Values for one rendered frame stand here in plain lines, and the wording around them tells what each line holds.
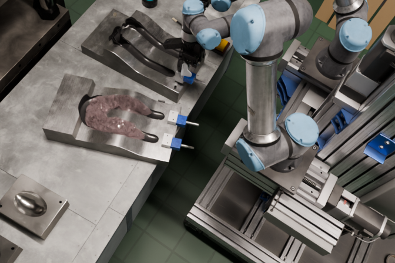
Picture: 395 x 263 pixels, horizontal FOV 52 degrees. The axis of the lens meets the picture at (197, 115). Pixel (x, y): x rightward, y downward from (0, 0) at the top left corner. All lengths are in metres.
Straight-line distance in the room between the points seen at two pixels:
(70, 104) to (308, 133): 0.92
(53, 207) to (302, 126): 0.92
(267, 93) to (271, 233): 1.28
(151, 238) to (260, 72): 1.51
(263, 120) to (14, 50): 1.25
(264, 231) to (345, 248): 0.46
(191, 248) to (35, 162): 1.09
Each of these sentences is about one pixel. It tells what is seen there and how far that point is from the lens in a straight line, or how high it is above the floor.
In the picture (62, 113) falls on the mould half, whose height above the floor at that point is 0.91.
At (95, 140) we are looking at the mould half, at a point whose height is 0.88.
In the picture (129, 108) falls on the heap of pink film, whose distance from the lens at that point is 1.65.
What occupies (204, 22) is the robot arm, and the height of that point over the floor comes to 1.29.
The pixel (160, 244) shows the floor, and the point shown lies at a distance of 2.39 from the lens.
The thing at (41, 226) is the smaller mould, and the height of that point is 0.87.
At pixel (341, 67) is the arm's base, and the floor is 1.11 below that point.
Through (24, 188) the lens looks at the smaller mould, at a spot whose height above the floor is 0.87.
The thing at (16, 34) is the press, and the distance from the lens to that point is 2.07.
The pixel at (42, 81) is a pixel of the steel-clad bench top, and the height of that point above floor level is 0.80.
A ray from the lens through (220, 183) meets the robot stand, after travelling 2.28.
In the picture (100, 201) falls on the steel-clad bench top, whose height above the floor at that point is 0.80.
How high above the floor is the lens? 2.36
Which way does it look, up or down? 61 degrees down
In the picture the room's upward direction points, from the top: 16 degrees clockwise
